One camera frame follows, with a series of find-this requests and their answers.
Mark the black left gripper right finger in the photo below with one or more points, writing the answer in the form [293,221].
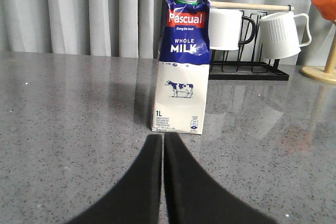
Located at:
[192,196]

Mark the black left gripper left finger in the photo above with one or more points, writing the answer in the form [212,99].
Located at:
[136,196]

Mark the Pascual whole milk carton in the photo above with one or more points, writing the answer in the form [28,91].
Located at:
[183,67]

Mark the white ribbed mug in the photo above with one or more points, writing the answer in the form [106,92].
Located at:
[279,37]

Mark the wooden mug tree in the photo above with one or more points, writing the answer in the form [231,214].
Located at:
[326,73]

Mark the grey curtain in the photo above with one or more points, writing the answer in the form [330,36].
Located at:
[125,28]

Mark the black wire mug rack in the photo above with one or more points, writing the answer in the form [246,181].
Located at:
[228,65]

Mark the white mug black handle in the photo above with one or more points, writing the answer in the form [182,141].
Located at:
[224,29]

